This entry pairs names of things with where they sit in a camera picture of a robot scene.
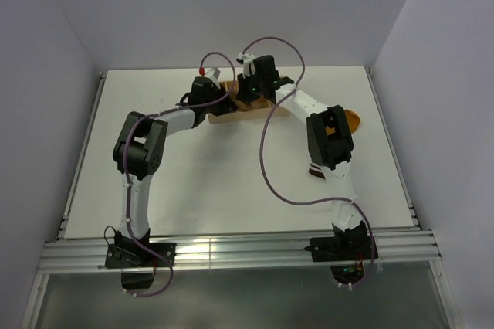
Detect tan ribbed sock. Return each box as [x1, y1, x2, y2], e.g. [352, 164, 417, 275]
[235, 100, 255, 112]

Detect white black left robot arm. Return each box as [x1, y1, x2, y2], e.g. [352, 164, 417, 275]
[113, 68, 236, 266]

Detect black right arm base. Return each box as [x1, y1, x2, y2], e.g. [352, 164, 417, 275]
[304, 235, 378, 290]

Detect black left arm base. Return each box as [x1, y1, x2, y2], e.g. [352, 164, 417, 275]
[103, 242, 178, 291]

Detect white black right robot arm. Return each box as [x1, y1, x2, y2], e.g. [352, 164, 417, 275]
[236, 53, 368, 259]

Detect wooden compartment tray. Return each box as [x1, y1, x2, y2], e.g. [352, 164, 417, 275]
[208, 86, 274, 124]

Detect mustard orange sock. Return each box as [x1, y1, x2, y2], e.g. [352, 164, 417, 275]
[307, 108, 364, 180]

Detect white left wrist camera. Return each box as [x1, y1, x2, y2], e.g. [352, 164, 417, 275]
[199, 67, 221, 83]

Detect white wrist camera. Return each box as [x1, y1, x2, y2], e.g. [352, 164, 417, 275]
[236, 53, 255, 78]
[199, 67, 221, 83]

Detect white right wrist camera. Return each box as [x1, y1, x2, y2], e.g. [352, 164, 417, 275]
[236, 53, 255, 78]

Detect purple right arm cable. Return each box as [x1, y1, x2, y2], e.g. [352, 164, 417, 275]
[239, 36, 377, 290]

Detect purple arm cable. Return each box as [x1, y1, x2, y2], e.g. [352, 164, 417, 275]
[239, 36, 377, 290]
[119, 50, 237, 299]

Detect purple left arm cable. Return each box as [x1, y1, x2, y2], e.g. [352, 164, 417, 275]
[119, 50, 237, 299]

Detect aluminium table edge rail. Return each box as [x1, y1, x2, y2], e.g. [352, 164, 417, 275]
[59, 71, 107, 232]

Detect aluminium front frame rails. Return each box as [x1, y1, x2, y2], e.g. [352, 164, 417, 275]
[37, 229, 441, 274]

